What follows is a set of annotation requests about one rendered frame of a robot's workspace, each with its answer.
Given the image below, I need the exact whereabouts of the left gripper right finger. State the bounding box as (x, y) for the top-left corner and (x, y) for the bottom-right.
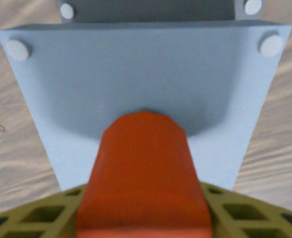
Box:
(200, 180), (292, 238)

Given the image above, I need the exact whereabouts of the light blue plate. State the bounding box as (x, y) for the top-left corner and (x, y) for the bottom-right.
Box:
(0, 20), (292, 190)

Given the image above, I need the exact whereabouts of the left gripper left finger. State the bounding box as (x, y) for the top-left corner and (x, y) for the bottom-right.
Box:
(0, 182), (87, 238)

